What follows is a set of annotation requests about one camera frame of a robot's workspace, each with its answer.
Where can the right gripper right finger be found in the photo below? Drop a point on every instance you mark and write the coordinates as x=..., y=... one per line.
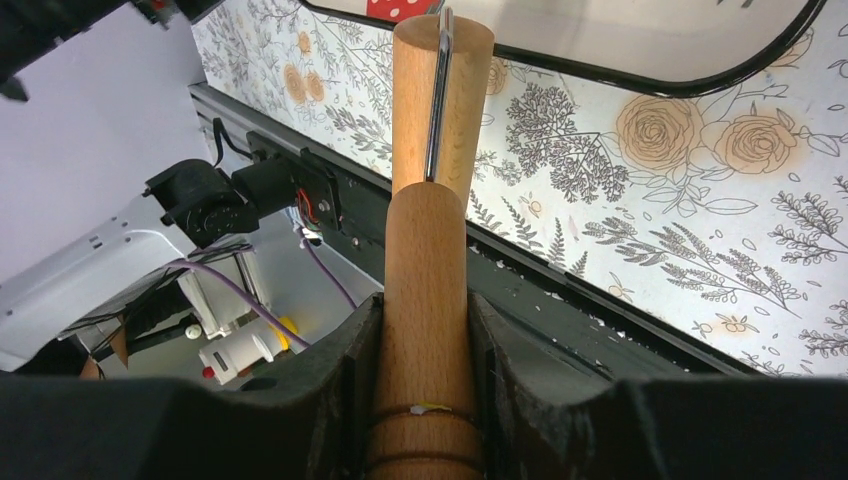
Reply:
x=542, y=418

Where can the floral table mat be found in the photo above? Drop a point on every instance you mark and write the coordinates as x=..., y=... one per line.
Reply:
x=724, y=216

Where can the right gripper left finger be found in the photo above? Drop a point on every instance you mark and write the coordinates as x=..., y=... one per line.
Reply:
x=304, y=417

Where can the white emergency stop button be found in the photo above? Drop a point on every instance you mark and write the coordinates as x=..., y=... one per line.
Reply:
x=226, y=358

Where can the strawberry print tray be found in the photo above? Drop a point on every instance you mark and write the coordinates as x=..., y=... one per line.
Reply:
x=677, y=49

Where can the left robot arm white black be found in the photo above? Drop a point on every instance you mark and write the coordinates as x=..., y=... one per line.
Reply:
x=183, y=210

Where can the wooden dough roller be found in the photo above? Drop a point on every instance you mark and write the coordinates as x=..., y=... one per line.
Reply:
x=424, y=408

